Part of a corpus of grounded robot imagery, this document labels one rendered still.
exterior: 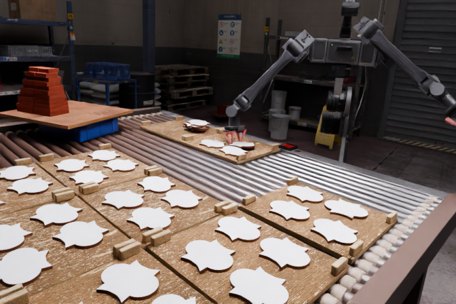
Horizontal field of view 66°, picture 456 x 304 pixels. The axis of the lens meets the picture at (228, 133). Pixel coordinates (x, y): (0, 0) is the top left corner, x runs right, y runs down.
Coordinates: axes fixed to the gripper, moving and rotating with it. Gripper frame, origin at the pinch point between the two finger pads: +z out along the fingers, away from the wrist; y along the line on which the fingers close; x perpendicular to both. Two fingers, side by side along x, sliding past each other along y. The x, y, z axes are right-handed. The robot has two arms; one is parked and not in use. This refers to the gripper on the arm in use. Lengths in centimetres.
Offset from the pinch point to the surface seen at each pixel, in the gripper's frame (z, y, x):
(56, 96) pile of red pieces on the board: -32, -64, 68
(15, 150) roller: -6, -87, 64
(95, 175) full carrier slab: 3, -78, 5
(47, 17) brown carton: -164, 73, 408
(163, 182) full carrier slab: 7, -62, -17
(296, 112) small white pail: 3, 415, 211
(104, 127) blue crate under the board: -13, -43, 60
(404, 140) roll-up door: 56, 469, 46
